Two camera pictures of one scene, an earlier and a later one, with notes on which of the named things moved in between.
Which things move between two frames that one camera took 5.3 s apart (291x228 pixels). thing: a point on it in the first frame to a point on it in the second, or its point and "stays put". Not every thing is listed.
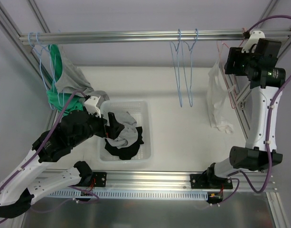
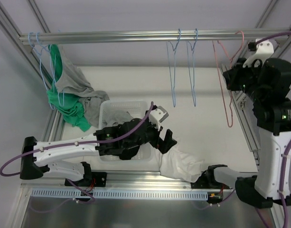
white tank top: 218,95 to 174,164
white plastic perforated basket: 141,111 stays put
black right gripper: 233,61 to 230,77
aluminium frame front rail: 219,177 stays put
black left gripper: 107,129 to 158,138
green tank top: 58,101 stays put
